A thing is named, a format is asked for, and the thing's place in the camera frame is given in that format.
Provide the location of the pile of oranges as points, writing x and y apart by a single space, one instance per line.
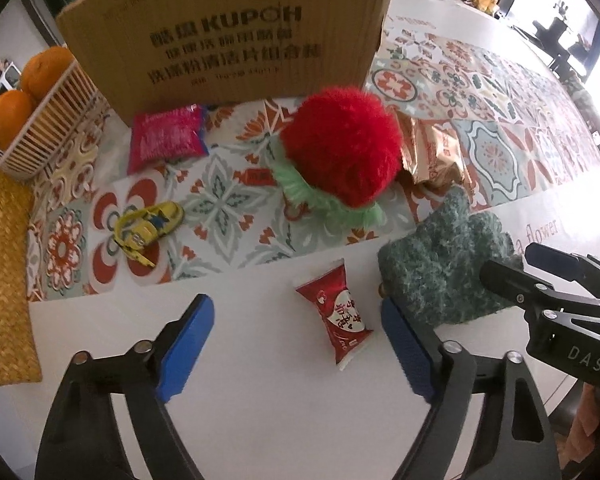
12 115

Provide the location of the brown cardboard box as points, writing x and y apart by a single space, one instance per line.
220 45

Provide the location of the yellow paper bag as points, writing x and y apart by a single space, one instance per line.
486 1

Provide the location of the yellow toy car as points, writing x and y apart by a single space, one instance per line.
147 227

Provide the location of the woven straw tissue box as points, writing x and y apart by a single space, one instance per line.
5 270

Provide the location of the white plastic basket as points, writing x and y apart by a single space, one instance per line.
55 130

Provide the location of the pink snack packet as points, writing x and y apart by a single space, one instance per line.
167 137

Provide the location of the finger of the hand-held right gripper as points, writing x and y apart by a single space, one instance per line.
555 257
510 280

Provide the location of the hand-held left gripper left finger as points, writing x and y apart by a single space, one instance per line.
187 345

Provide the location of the gold snack packet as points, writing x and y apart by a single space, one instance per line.
432 152

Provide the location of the red pompom with green fringe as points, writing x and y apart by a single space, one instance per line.
345 145

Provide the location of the person's right forearm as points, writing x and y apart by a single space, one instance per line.
587 425

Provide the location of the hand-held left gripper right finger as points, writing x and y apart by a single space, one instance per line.
407 350

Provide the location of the green knitted glove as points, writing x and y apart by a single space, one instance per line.
440 260

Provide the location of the red and white candy packet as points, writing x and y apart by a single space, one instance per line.
337 312

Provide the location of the patterned table runner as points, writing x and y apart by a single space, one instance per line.
480 105

